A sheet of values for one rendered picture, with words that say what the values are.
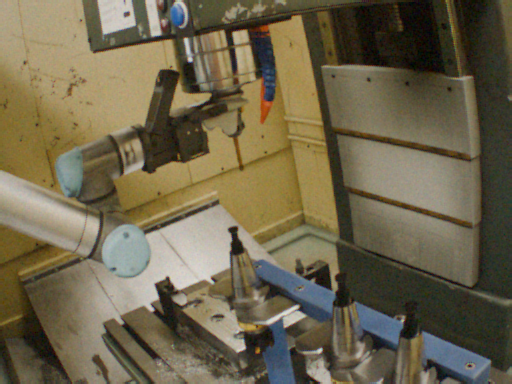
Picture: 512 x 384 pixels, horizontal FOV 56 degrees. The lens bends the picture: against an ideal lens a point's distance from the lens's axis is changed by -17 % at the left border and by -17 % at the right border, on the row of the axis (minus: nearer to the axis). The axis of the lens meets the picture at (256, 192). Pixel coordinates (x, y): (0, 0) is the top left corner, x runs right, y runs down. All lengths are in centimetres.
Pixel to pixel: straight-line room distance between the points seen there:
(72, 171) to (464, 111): 78
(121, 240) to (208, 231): 137
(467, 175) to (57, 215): 85
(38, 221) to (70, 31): 126
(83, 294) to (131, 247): 118
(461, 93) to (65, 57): 133
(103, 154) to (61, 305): 110
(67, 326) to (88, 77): 87
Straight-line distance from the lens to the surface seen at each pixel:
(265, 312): 79
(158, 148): 96
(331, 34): 142
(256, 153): 230
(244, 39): 95
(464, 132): 118
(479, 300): 138
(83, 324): 187
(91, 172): 90
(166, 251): 206
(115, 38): 89
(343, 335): 64
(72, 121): 196
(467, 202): 125
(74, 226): 78
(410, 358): 57
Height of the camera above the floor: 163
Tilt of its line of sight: 20 degrees down
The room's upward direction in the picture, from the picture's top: 11 degrees counter-clockwise
